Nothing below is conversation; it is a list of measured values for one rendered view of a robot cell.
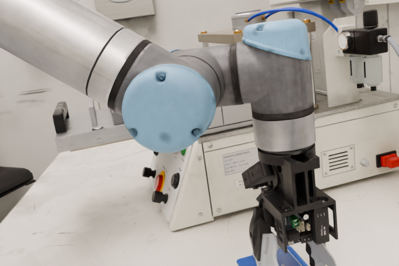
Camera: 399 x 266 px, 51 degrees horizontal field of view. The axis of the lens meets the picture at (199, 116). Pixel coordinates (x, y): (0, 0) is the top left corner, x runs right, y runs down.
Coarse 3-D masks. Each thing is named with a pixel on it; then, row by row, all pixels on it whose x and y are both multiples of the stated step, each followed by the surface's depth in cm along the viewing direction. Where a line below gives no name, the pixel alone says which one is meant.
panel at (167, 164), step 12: (192, 144) 81; (156, 156) 107; (168, 156) 96; (180, 156) 86; (156, 168) 104; (168, 168) 93; (180, 168) 84; (168, 180) 91; (180, 180) 82; (168, 192) 89; (168, 204) 87; (168, 216) 85
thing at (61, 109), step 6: (60, 102) 93; (60, 108) 85; (66, 108) 93; (54, 114) 81; (60, 114) 81; (66, 114) 94; (54, 120) 81; (60, 120) 81; (60, 126) 81; (60, 132) 81
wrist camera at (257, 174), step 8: (248, 168) 63; (256, 168) 56; (264, 168) 54; (272, 168) 54; (248, 176) 60; (256, 176) 57; (264, 176) 54; (272, 176) 55; (248, 184) 61; (256, 184) 60; (264, 184) 61
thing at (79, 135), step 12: (108, 108) 100; (72, 120) 92; (84, 120) 90; (96, 120) 85; (108, 120) 87; (72, 132) 80; (84, 132) 79; (96, 132) 80; (108, 132) 80; (120, 132) 81; (60, 144) 78; (72, 144) 79; (84, 144) 79; (96, 144) 80
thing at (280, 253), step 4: (280, 248) 67; (280, 252) 66; (288, 252) 66; (280, 256) 65; (284, 256) 65; (288, 256) 64; (292, 256) 64; (280, 260) 64; (284, 260) 64; (288, 260) 64; (292, 260) 63; (280, 264) 63; (284, 264) 63; (288, 264) 63; (292, 264) 62; (296, 264) 62
